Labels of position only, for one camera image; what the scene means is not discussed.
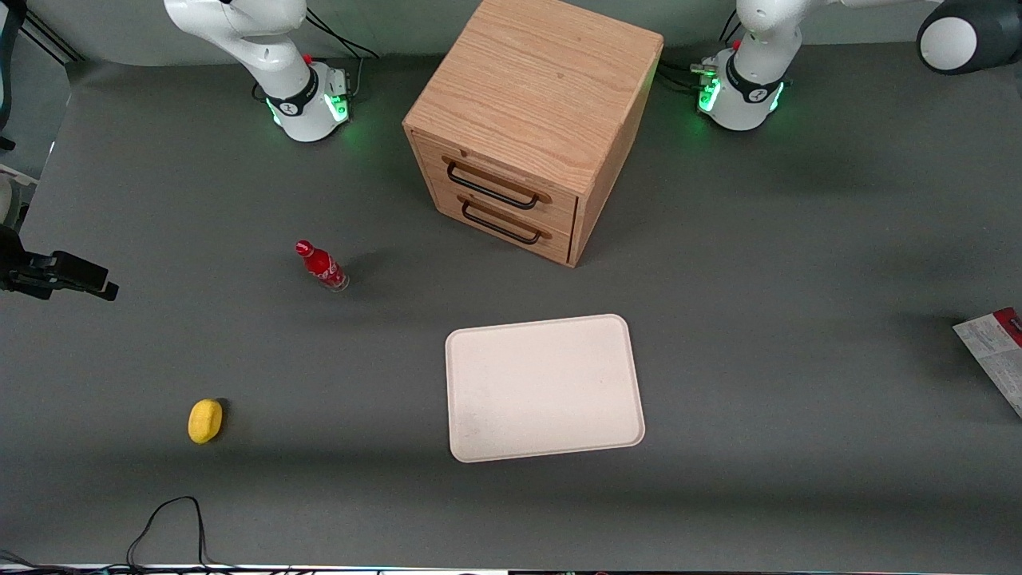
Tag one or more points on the cream plastic tray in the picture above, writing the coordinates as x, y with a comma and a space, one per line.
543, 387

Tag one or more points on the wooden drawer cabinet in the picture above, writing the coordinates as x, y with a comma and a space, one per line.
543, 80

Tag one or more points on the red cola bottle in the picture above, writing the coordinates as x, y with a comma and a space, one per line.
322, 267

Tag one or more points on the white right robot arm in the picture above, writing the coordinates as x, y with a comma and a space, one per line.
305, 112

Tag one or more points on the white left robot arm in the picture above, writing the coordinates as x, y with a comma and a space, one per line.
750, 104

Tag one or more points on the yellow lemon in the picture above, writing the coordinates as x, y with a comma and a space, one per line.
205, 421

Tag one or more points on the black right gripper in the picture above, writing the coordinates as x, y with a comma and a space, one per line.
24, 270

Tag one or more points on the wooden drawer front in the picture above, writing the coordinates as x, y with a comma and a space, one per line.
559, 209
447, 209

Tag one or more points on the red cookie box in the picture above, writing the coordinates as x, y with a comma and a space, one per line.
998, 359

